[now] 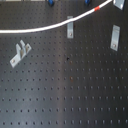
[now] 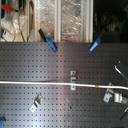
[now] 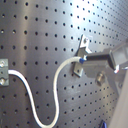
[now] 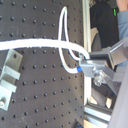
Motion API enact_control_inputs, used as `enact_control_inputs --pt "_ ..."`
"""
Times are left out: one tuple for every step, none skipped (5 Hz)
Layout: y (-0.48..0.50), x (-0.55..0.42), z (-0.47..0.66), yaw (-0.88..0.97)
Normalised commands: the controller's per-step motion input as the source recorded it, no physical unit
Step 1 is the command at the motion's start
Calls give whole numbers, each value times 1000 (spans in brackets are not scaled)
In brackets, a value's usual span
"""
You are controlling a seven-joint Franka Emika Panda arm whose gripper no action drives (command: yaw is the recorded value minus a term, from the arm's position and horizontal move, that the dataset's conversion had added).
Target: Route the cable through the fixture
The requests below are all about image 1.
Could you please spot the top right metal clip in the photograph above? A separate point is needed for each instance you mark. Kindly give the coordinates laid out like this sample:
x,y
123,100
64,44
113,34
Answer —
x,y
119,3

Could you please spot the metal cable clip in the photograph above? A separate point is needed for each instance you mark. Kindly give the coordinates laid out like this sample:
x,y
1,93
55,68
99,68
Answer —
x,y
115,38
22,50
70,28

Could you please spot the right metal cable clip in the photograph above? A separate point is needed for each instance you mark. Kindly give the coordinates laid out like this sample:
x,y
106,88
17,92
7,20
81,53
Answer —
x,y
115,38

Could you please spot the left metal cable clip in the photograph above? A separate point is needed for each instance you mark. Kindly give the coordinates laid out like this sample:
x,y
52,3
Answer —
x,y
22,50

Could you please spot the middle metal cable clip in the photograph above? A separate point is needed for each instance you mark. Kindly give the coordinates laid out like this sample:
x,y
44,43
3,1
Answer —
x,y
70,28

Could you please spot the blue object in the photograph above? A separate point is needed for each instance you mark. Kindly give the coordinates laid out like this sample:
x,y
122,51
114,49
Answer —
x,y
50,2
87,2

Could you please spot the blue object top right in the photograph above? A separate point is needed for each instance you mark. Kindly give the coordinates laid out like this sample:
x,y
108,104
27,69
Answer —
x,y
87,2

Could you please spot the blue object top left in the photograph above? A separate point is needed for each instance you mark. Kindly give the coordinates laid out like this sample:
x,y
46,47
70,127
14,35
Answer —
x,y
50,2

